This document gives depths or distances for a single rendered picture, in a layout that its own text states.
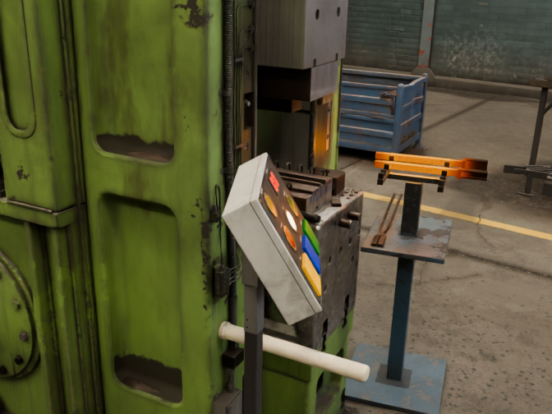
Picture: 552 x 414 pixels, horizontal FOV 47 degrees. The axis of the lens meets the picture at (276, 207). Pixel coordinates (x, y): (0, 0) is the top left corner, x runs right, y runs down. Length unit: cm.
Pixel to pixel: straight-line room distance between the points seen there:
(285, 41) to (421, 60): 820
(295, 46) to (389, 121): 395
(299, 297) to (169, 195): 58
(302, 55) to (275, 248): 66
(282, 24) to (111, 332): 109
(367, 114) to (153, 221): 403
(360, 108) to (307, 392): 391
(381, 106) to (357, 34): 479
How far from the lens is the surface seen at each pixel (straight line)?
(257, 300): 151
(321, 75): 187
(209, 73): 161
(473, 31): 967
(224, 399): 200
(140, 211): 191
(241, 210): 125
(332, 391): 247
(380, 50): 1024
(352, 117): 578
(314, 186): 198
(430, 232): 253
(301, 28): 175
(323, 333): 213
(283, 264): 129
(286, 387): 220
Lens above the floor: 162
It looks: 21 degrees down
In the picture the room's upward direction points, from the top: 1 degrees clockwise
